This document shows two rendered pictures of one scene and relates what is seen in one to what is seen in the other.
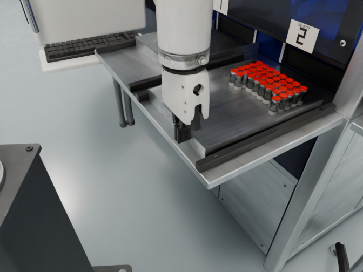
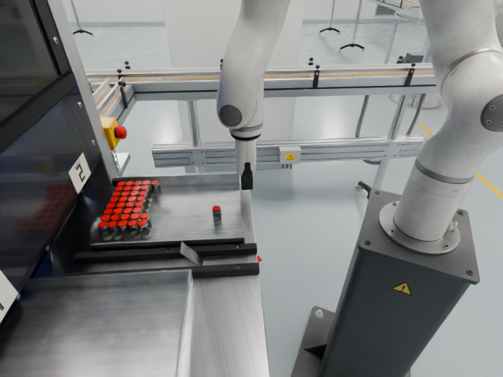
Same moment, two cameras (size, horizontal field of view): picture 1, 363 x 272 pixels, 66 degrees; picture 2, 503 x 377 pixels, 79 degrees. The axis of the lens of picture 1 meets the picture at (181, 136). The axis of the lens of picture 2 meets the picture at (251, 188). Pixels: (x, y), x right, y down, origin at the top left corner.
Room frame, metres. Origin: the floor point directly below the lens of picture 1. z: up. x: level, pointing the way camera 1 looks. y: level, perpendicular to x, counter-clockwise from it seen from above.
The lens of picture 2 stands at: (1.04, 0.32, 1.42)
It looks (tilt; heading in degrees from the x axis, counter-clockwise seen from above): 37 degrees down; 207
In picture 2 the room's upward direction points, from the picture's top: straight up
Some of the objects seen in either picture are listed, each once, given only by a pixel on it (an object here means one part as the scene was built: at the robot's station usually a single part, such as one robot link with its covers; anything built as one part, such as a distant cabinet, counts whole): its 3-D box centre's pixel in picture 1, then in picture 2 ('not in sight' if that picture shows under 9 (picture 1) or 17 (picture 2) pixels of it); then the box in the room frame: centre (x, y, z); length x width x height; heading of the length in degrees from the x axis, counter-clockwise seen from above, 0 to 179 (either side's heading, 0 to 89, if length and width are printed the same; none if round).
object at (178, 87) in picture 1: (183, 86); (245, 148); (0.43, 0.00, 1.03); 0.10 x 0.08 x 0.11; 31
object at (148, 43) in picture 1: (195, 43); (84, 343); (0.94, -0.05, 0.90); 0.34 x 0.26 x 0.04; 121
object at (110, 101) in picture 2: not in sight; (95, 117); (0.32, -0.72, 0.92); 0.69 x 0.16 x 0.16; 31
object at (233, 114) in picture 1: (232, 100); (177, 208); (0.59, -0.13, 0.90); 0.34 x 0.26 x 0.04; 120
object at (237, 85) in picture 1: (238, 81); (146, 222); (0.67, -0.16, 0.90); 0.02 x 0.02 x 0.05
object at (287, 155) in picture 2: not in sight; (289, 155); (-0.42, -0.17, 0.50); 0.12 x 0.05 x 0.09; 121
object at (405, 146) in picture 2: not in sight; (290, 150); (-0.49, -0.19, 0.49); 1.60 x 0.08 x 0.12; 121
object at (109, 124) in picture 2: not in sight; (104, 132); (0.49, -0.45, 1.00); 0.08 x 0.07 x 0.07; 121
